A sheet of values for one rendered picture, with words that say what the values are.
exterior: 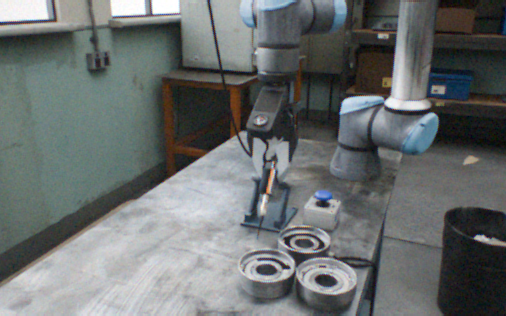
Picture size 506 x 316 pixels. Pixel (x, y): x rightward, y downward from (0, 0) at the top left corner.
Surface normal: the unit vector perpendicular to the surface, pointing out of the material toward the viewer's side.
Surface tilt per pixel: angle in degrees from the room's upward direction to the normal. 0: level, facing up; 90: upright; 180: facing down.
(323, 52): 90
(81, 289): 0
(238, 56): 89
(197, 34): 90
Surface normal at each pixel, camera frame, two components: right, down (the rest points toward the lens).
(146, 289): 0.01, -0.94
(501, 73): -0.39, 0.31
